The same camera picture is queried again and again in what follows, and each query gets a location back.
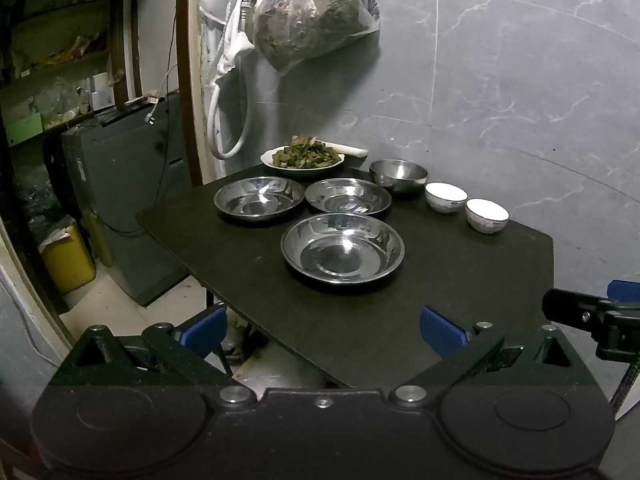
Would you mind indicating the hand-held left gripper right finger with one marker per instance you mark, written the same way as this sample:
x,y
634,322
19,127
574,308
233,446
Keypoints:
x,y
440,332

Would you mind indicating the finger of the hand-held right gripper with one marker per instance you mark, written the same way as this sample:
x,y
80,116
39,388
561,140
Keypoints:
x,y
625,291
575,305

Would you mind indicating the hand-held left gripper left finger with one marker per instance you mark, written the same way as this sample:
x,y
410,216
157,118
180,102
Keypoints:
x,y
205,327

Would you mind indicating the large stainless steel plate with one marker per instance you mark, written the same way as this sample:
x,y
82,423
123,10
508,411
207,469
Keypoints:
x,y
342,252

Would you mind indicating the small white ceramic bowl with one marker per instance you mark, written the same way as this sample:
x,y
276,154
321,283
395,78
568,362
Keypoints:
x,y
446,195
486,212

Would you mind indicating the stainless steel bowl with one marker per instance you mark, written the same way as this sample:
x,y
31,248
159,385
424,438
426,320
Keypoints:
x,y
397,176

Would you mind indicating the yellow box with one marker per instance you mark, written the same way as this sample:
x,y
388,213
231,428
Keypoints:
x,y
70,265

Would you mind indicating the grey cabinet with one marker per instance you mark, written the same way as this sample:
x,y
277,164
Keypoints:
x,y
125,185

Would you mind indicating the white plate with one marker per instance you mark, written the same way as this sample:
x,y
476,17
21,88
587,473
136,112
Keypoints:
x,y
305,171

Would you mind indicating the stir-fried green vegetables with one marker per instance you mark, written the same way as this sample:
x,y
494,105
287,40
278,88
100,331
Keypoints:
x,y
305,156

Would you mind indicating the white radish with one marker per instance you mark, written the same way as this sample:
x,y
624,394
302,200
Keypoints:
x,y
350,149

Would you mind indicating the dark plastic bag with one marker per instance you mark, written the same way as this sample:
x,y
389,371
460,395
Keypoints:
x,y
40,195

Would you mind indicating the white boxes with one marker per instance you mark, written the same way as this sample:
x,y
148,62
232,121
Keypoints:
x,y
102,95

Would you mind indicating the green box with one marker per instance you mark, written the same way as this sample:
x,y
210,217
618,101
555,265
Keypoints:
x,y
25,130

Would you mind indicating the clear plastic bags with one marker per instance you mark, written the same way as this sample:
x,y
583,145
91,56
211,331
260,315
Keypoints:
x,y
60,100

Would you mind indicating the wooden shelf unit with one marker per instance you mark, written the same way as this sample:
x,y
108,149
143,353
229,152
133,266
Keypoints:
x,y
117,35

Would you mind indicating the colourful packets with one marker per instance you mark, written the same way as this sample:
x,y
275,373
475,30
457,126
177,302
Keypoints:
x,y
75,47

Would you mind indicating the plastic bag of dried greens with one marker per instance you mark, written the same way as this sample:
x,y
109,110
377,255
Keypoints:
x,y
310,15

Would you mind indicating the brown wooden door frame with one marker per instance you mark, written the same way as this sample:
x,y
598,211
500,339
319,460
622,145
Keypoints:
x,y
187,85

